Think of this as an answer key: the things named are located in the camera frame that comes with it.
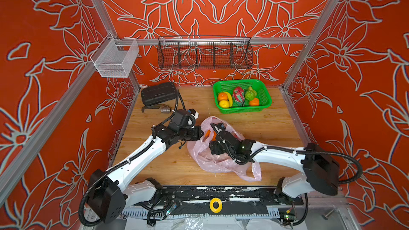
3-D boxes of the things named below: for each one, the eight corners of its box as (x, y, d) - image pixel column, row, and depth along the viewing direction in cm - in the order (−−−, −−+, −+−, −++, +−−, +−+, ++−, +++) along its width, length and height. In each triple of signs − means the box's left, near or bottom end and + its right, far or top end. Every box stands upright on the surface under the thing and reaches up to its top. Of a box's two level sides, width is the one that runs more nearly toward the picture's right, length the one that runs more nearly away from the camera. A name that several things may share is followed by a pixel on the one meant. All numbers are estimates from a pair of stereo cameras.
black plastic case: (145, 108, 109) (142, 102, 104) (143, 93, 118) (140, 87, 113) (178, 100, 114) (177, 94, 109) (174, 86, 123) (173, 80, 118)
